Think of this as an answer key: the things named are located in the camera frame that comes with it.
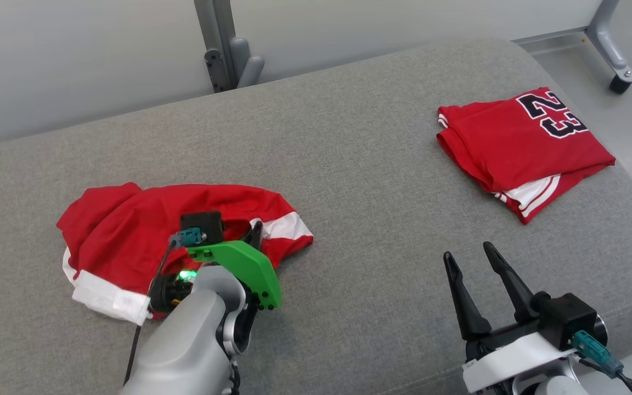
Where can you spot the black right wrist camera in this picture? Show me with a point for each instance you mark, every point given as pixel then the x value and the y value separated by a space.
pixel 568 321

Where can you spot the red jersey with white sleeves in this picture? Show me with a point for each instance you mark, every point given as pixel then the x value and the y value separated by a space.
pixel 118 230

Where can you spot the grey metal frame leg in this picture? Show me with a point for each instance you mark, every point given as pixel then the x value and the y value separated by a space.
pixel 598 22

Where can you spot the black caster wheel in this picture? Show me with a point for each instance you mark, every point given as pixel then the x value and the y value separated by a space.
pixel 619 84

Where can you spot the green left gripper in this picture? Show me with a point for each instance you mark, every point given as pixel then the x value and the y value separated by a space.
pixel 250 269

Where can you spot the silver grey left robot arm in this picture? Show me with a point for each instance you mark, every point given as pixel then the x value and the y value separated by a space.
pixel 190 340

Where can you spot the red jersey with care tag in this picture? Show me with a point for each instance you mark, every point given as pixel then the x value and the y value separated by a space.
pixel 513 142

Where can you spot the grey metal upright post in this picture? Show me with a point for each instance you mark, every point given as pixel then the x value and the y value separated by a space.
pixel 223 44

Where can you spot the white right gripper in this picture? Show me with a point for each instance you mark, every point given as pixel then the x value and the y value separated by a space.
pixel 513 362

